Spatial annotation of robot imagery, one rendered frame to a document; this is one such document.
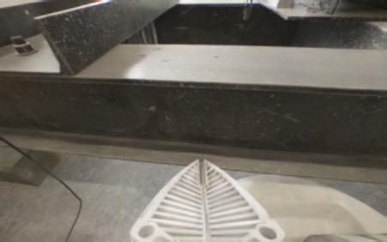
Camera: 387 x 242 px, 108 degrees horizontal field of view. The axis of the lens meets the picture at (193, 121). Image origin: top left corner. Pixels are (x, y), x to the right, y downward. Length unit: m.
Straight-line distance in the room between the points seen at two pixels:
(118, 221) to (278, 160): 0.71
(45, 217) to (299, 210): 1.02
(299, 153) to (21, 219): 1.17
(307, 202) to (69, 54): 0.57
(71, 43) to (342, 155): 0.62
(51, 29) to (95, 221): 0.78
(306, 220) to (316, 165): 0.15
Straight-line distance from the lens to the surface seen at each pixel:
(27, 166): 1.10
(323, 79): 0.26
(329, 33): 0.82
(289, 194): 0.48
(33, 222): 1.07
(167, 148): 0.42
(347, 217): 0.55
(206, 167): 0.17
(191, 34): 1.06
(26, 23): 0.50
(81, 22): 0.31
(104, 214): 0.89
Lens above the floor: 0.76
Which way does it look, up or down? 46 degrees down
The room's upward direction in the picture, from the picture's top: 2 degrees counter-clockwise
